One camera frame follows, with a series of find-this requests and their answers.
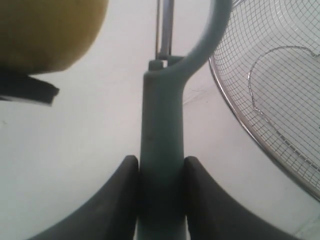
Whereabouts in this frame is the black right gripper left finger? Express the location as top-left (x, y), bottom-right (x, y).
top-left (32, 155), bottom-right (139, 240)

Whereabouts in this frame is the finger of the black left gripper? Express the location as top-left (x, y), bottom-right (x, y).
top-left (0, 68), bottom-right (60, 106)

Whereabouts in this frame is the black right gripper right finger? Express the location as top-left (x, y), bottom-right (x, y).
top-left (184, 156), bottom-right (295, 240)

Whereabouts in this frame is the teal handled peeler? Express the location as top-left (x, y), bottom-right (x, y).
top-left (136, 0), bottom-right (233, 240)

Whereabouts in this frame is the yellow lemon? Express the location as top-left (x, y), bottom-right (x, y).
top-left (0, 0), bottom-right (109, 75)

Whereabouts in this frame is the metal wire mesh basket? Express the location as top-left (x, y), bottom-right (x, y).
top-left (209, 0), bottom-right (320, 200)

